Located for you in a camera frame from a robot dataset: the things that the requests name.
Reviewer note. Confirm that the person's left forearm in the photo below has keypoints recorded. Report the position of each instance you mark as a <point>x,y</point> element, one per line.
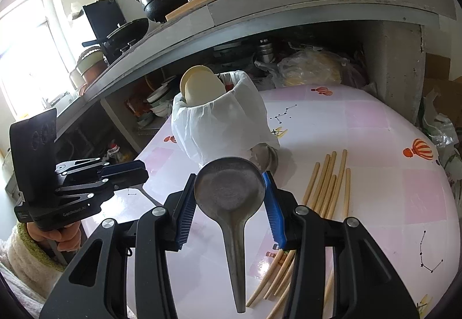
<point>25,268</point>

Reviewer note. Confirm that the steel lidded container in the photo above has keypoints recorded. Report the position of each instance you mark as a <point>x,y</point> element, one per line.
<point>266,52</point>

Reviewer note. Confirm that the white plastic bag liner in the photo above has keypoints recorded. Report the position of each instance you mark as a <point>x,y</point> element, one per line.
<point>220,127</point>

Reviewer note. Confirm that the stacked brown and cream basins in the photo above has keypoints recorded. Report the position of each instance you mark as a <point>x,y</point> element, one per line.
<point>92,68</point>

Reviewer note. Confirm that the person's left hand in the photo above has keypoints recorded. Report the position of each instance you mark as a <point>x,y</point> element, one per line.
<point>57,239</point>

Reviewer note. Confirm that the stack of ceramic bowls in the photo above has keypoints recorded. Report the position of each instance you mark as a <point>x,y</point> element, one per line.
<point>160,102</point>

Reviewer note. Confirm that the cream scalloped rice paddle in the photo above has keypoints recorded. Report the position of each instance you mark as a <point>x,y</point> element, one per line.
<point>205,91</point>

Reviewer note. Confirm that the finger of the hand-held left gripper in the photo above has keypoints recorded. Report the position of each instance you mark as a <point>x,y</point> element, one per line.
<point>126,182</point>
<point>122,168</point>

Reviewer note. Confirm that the bag of yellow food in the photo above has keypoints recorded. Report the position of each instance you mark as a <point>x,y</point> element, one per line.
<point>314,70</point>

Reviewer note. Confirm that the window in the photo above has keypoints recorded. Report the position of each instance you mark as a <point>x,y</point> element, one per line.
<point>25,52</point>

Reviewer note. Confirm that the cardboard box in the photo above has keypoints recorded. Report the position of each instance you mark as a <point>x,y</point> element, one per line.
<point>438,70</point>

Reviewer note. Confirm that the black wok with lid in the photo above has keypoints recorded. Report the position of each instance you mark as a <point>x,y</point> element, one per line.
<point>126,30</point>

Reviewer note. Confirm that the large steel spoon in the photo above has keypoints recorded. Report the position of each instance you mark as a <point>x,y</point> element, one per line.
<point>231,189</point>

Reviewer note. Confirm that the concrete counter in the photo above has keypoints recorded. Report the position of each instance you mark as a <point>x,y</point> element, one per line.
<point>288,12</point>

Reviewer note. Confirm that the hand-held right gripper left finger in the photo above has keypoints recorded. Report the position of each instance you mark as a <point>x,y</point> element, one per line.
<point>184,214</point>

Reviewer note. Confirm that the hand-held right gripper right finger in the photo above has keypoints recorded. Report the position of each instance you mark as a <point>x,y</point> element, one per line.
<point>274,214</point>

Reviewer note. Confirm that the pile of bamboo chopsticks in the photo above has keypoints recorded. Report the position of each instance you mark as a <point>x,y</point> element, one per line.
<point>319,182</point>

